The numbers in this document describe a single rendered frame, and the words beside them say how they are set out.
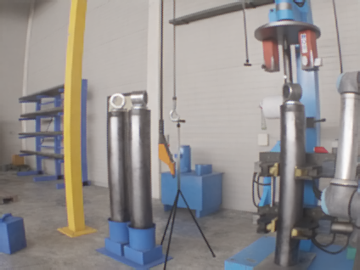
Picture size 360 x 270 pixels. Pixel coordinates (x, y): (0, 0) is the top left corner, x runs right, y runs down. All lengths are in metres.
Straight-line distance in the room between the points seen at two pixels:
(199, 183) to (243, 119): 1.24
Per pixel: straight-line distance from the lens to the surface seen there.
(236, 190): 5.07
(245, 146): 4.92
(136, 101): 2.87
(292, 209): 2.47
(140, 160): 2.81
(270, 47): 2.65
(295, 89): 2.47
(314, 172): 2.37
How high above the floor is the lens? 1.24
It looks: 1 degrees down
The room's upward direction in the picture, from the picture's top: straight up
